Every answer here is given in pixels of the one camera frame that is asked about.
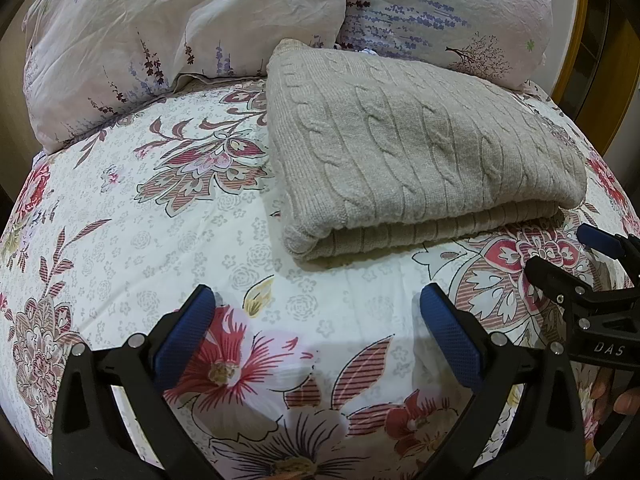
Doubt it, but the beige cable-knit sweater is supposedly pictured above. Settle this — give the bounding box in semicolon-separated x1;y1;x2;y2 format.
265;38;589;264

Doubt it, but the pale floral pillow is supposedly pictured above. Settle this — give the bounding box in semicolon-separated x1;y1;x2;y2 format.
22;0;347;155

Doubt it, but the person's right hand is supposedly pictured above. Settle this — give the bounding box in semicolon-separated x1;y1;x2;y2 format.
591;369;640;417

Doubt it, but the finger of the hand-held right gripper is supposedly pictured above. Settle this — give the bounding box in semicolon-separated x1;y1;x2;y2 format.
576;224;640;283
524;256;608;322

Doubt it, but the yellow wooden furniture frame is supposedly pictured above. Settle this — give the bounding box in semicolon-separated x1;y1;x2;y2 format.
550;0;640;161

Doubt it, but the floral bed sheet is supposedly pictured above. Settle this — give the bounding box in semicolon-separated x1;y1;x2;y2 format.
0;74;640;480

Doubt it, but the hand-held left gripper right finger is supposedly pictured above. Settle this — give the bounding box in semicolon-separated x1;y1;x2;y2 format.
419;282;587;480

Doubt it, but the purple flower print pillow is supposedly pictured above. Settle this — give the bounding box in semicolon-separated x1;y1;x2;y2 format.
337;0;569;94

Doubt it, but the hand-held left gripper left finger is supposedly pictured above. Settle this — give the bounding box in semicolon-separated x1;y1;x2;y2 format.
51;284;222;480

